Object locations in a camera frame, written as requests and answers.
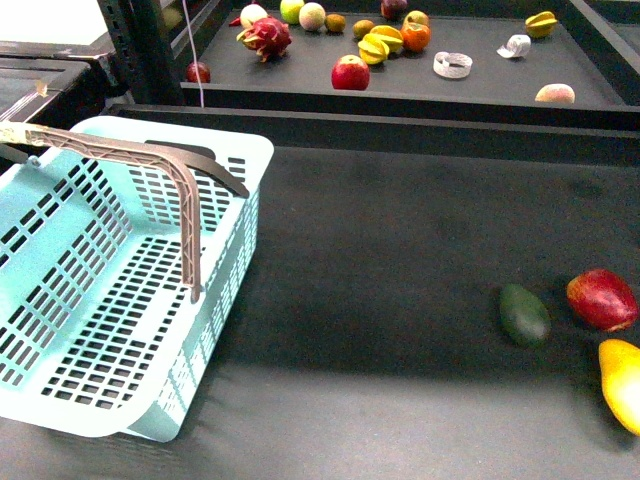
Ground dark basket handle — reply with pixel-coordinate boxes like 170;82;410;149
145;140;250;198

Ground light blue plastic basket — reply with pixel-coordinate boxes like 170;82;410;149
1;116;274;442

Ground yellow mango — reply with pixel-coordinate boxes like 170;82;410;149
598;339;639;436

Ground brown basket handle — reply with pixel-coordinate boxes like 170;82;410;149
1;121;201;303

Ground red mango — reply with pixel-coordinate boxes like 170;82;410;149
566;269;639;332

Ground yellow starfruit front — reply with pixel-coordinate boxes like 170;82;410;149
358;25;404;65

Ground yellow starfruit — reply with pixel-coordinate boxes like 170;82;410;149
524;11;558;39
358;25;404;65

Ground dark red apple left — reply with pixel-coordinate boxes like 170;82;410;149
185;61;211;83

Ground pink dragon fruit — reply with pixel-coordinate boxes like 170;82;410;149
236;17;292;63

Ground brown kiwi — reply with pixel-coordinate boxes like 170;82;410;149
324;13;346;33
352;19;375;39

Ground green avocado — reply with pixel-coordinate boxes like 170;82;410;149
499;284;551;347

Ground beige round melon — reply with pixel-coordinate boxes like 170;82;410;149
298;2;326;32

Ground orange persimmon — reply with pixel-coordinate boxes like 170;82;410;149
400;22;431;53

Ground green apple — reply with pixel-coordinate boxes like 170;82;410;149
279;0;305;25

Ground white onion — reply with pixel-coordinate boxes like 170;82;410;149
239;4;269;29

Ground pale peach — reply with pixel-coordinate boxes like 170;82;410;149
534;83;576;104

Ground black fruit tray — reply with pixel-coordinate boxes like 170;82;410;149
183;1;639;130

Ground yellow starfruit far right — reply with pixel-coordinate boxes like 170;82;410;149
524;11;558;39

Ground white cable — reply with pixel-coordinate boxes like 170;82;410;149
181;0;206;108

